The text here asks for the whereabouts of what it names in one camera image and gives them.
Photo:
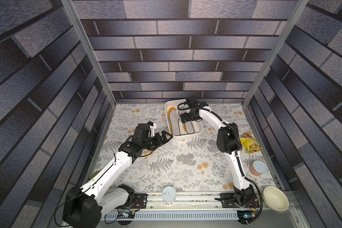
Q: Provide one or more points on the white plastic storage box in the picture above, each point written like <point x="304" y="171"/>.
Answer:
<point x="198" y="126"/>

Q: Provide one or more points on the cream ceramic bowl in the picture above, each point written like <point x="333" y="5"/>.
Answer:
<point x="275" y="199"/>

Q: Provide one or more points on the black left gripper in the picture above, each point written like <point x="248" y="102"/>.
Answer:
<point x="165" y="140"/>

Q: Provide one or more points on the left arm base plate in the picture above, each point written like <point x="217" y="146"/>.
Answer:
<point x="140" y="201"/>

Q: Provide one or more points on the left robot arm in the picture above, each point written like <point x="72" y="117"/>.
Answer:
<point x="85" y="206"/>

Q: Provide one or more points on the aluminium front rail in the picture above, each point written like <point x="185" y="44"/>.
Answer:
<point x="185" y="201"/>

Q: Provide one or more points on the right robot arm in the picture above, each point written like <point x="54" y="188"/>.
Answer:
<point x="228" y="143"/>

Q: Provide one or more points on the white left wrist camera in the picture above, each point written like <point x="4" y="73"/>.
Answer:
<point x="152" y="126"/>

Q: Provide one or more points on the round tin can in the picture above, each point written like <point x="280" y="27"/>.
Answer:
<point x="257" y="168"/>

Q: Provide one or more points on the green cabbage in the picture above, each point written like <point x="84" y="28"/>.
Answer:
<point x="94" y="175"/>

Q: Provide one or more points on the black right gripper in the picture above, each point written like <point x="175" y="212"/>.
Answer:
<point x="186" y="118"/>

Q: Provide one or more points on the floral patterned table mat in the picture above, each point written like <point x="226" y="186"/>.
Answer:
<point x="188" y="165"/>

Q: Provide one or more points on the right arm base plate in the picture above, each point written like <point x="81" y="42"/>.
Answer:
<point x="228" y="200"/>

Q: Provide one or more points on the yellow snack bag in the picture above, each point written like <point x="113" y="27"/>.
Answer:
<point x="250" y="143"/>

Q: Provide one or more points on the grey insole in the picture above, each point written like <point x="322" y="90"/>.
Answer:
<point x="189" y="128"/>
<point x="174" y="128"/>

